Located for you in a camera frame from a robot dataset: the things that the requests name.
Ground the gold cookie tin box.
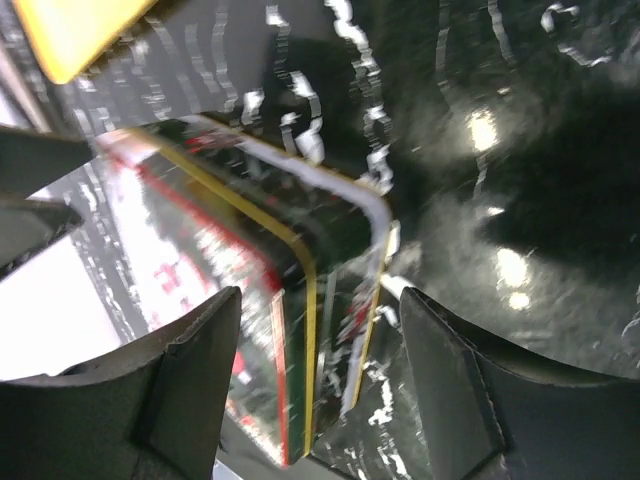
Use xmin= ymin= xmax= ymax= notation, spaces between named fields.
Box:
xmin=190 ymin=115 xmax=391 ymax=438

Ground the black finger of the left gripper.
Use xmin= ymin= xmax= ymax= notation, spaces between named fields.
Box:
xmin=1 ymin=126 xmax=94 ymax=195
xmin=1 ymin=197 xmax=83 ymax=270

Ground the gold tin lid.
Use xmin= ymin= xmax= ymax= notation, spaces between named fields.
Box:
xmin=1 ymin=128 xmax=318 ymax=467

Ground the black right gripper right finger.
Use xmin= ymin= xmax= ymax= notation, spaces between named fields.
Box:
xmin=400 ymin=287 xmax=639 ymax=479

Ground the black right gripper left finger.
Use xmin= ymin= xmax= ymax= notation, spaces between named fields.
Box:
xmin=1 ymin=287 xmax=242 ymax=479

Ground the yellow plastic tray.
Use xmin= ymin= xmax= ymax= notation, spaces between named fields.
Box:
xmin=12 ymin=0 xmax=155 ymax=85

